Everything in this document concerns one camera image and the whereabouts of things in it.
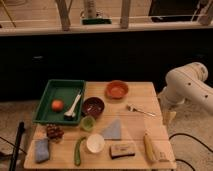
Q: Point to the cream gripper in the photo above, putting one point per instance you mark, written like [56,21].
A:
[168,114]

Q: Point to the silver metal fork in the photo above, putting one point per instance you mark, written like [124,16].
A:
[133,109]

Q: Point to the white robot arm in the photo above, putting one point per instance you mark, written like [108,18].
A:
[185,82]

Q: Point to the orange bowl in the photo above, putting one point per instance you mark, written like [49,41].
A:
[116,89]

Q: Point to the dark purple bowl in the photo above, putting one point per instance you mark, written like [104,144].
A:
[93,106]

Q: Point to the yellow banana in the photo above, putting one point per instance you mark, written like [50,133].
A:
[149,149]

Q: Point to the grey triangular cloth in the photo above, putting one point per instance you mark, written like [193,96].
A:
[112,131]

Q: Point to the brown sponge block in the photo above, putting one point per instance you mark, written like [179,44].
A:
[121,150]

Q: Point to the white cup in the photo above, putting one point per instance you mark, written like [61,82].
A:
[95,143]

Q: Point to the small green cup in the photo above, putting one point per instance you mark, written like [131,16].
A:
[87,123]

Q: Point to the green cucumber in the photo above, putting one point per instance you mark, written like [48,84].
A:
[77,155]

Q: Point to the green plastic tray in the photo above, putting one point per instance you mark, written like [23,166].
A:
[65,90]

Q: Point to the orange tomato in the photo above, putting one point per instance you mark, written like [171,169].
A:
[57,105]

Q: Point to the brown grape bunch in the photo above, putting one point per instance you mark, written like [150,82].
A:
[54,132]

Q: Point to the green base stand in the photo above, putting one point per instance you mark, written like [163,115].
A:
[95,21]

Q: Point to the blue folded towel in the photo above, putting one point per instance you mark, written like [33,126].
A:
[42,150]

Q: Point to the black pole stand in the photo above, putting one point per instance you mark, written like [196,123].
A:
[16,148]

